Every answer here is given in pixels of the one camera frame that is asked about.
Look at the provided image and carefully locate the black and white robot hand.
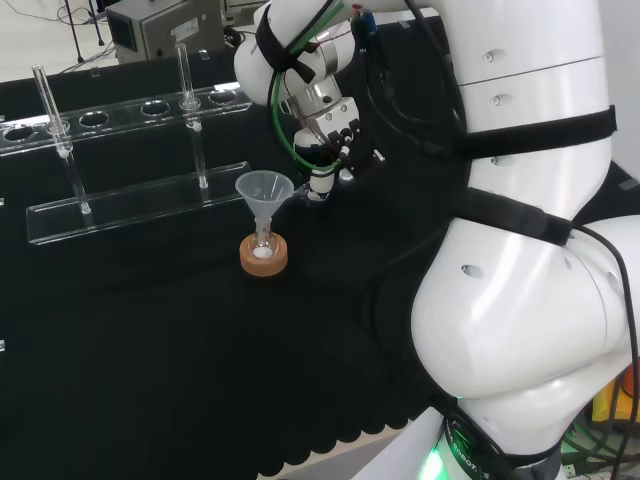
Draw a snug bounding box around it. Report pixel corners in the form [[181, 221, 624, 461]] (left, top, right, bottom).
[[292, 115, 387, 204]]

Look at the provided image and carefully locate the clear plastic funnel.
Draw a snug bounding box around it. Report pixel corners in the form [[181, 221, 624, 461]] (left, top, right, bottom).
[[234, 170, 296, 236]]

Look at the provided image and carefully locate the clear acrylic funnel stand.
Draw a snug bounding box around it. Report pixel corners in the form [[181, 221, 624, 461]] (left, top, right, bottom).
[[0, 42, 255, 247]]

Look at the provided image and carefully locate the small round-bottom glass flask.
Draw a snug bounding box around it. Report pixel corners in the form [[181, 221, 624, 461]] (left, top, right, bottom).
[[249, 219, 280, 262]]

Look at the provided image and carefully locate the grey metal control box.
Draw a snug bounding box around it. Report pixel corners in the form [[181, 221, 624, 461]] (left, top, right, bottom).
[[104, 0, 227, 64]]

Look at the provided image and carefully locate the black bench cloth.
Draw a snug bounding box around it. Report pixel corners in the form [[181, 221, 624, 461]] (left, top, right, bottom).
[[0, 19, 484, 479]]

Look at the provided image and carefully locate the black tripod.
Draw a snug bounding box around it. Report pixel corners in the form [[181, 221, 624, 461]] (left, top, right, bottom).
[[60, 0, 107, 64]]

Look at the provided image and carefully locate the yellow stop button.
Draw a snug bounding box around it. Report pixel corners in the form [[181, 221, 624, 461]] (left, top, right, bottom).
[[591, 370, 640, 426]]

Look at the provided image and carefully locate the green cable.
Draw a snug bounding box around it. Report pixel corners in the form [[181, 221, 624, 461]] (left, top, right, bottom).
[[268, 0, 348, 174]]

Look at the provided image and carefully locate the cork ring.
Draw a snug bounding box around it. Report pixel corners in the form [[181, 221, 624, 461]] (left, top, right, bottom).
[[239, 233, 290, 278]]

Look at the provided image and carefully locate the black cable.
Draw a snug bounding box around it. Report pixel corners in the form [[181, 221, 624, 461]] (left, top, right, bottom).
[[569, 223, 640, 480]]

